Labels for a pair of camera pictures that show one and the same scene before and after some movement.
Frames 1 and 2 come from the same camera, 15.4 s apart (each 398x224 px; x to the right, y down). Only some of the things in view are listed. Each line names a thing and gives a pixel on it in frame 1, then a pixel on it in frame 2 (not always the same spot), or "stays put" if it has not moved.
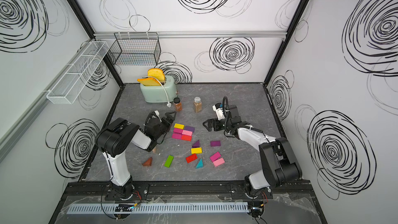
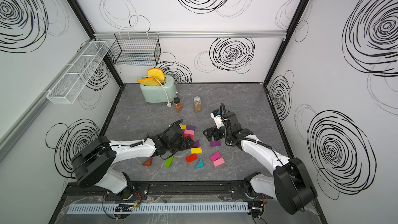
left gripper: [168, 123] → [184, 144]
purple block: [189, 128] stays put
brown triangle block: [148, 162] stays put
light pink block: [187, 133] stays put
